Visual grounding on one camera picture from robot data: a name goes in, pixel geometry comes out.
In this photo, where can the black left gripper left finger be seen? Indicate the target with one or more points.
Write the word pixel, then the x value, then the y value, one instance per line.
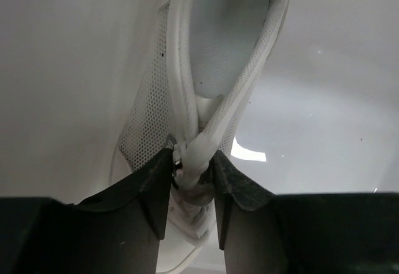
pixel 117 230

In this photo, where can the white sneaker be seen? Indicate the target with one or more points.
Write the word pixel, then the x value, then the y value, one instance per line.
pixel 205 59

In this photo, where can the light pink drawer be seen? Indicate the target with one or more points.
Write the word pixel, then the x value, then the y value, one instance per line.
pixel 323 116

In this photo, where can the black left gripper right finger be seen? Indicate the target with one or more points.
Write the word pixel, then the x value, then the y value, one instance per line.
pixel 260 232

